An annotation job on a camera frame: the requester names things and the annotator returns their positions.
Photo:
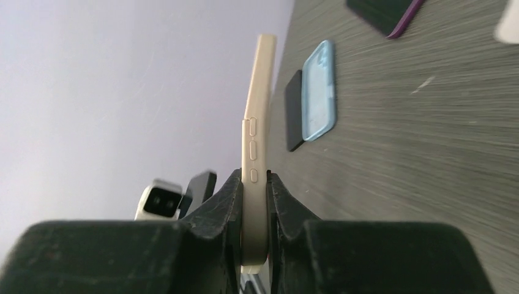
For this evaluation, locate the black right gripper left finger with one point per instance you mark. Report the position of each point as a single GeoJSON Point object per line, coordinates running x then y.
{"type": "Point", "coordinates": [200, 253]}

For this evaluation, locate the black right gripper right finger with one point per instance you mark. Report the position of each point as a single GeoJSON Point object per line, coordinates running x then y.
{"type": "Point", "coordinates": [311, 255]}

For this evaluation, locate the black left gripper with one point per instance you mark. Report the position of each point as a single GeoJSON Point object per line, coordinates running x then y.
{"type": "Point", "coordinates": [200, 188]}

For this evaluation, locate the bare black phone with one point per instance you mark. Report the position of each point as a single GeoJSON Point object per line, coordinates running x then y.
{"type": "Point", "coordinates": [293, 112]}

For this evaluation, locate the black white chessboard mat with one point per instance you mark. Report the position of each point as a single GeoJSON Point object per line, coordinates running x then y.
{"type": "Point", "coordinates": [506, 30]}

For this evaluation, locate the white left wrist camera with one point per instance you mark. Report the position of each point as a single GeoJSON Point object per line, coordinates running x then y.
{"type": "Point", "coordinates": [160, 201]}

